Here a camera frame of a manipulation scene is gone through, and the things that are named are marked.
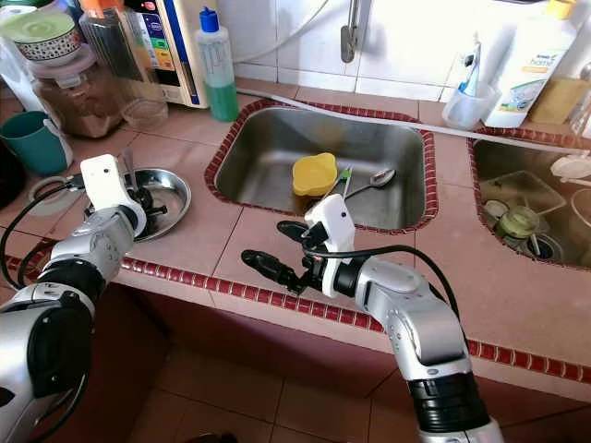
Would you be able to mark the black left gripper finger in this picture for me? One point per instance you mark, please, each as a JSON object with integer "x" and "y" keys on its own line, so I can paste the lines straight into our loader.
{"x": 131, "y": 201}
{"x": 147, "y": 199}

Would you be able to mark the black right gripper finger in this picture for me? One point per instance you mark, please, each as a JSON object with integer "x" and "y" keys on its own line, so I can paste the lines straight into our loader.
{"x": 272, "y": 266}
{"x": 294, "y": 232}

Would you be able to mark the yellow plastic bowl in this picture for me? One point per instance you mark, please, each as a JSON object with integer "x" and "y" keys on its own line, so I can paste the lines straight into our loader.
{"x": 314, "y": 175}

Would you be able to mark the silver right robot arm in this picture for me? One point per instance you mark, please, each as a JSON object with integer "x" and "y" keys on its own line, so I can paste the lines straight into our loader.
{"x": 416, "y": 314}

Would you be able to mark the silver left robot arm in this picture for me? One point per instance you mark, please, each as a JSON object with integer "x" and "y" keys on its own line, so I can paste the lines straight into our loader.
{"x": 92, "y": 249}

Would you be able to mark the shallow steel bowl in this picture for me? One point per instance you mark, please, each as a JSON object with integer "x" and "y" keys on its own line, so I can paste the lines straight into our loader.
{"x": 171, "y": 198}

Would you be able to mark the large steel sink basin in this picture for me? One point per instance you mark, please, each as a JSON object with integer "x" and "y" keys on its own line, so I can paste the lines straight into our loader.
{"x": 259, "y": 157}

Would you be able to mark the small clear glass bowl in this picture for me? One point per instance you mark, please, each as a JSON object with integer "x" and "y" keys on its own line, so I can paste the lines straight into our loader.
{"x": 145, "y": 113}

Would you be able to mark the glass jar brown contents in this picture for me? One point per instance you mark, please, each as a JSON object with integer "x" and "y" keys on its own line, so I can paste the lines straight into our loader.
{"x": 74, "y": 111}

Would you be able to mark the teal mug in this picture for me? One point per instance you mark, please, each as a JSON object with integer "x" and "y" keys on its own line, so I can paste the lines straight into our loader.
{"x": 32, "y": 143}

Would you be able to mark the black kettle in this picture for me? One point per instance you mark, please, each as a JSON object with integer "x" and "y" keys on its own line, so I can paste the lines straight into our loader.
{"x": 7, "y": 180}

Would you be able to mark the green liquid bottle blue cap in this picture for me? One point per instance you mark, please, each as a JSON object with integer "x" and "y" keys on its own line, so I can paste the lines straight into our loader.
{"x": 222, "y": 97}

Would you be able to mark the white water purifier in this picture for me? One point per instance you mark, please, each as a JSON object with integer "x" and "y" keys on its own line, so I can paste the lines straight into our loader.
{"x": 180, "y": 55}

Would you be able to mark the clear container orange cap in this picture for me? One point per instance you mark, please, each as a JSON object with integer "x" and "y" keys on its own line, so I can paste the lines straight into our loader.
{"x": 115, "y": 46}

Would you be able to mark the white plastic pitcher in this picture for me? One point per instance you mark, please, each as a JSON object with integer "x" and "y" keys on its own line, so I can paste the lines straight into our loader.
{"x": 14, "y": 78}

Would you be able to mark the patterned bowl green lid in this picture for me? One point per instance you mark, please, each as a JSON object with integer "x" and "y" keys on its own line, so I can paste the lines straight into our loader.
{"x": 46, "y": 41}

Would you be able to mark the small glass cup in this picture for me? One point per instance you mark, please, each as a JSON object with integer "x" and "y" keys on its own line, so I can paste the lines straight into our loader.
{"x": 517, "y": 221}

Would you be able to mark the clear plastic cup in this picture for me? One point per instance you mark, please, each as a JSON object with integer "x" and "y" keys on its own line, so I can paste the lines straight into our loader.
{"x": 466, "y": 111}

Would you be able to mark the small steel sink basin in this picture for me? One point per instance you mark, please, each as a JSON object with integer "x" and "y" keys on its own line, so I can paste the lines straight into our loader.
{"x": 503, "y": 157}

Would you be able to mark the clear plastic food container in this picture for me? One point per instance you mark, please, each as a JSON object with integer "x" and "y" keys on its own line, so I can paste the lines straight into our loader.
{"x": 522, "y": 189}

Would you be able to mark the blue white toothbrush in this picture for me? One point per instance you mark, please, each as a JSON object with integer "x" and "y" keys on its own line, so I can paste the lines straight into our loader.
{"x": 471, "y": 69}

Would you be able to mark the large clear glass bowl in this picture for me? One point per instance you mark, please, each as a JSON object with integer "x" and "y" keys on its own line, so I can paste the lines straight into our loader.
{"x": 582, "y": 210}

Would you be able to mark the white detergent bottle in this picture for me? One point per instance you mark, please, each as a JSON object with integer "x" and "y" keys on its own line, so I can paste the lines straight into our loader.
{"x": 526, "y": 74}

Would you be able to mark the yellow sponge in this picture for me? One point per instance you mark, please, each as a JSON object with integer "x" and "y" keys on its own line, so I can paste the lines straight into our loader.
{"x": 572, "y": 100}

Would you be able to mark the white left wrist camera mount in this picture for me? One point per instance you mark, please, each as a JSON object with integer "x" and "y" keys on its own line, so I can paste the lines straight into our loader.
{"x": 103, "y": 180}

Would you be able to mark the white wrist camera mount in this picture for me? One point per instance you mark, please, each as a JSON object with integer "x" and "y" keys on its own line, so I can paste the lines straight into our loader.
{"x": 331, "y": 221}
{"x": 103, "y": 180}

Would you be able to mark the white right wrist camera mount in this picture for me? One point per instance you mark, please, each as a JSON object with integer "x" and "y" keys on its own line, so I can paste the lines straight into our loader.
{"x": 331, "y": 221}

